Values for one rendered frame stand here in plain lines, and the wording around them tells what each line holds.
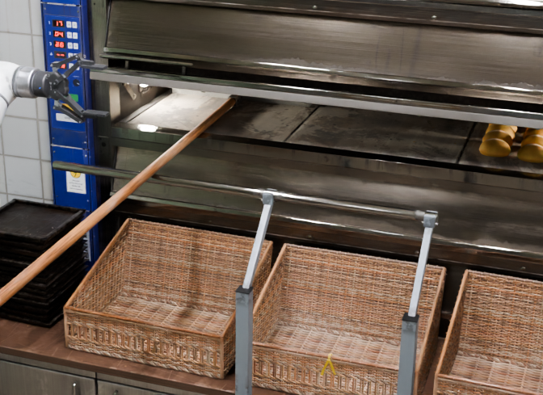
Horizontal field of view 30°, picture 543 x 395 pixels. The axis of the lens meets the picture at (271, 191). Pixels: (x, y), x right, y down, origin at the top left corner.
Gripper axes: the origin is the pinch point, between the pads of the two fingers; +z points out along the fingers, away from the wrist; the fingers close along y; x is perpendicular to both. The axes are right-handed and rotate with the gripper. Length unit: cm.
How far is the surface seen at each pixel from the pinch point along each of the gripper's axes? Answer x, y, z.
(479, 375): -33, 89, 109
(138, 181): -5.7, 28.3, 7.5
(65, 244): 40, 29, 8
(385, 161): -55, 30, 71
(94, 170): -17.8, 31.9, -13.0
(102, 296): -31, 84, -20
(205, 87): -40.2, 8.1, 15.4
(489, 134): -81, 26, 101
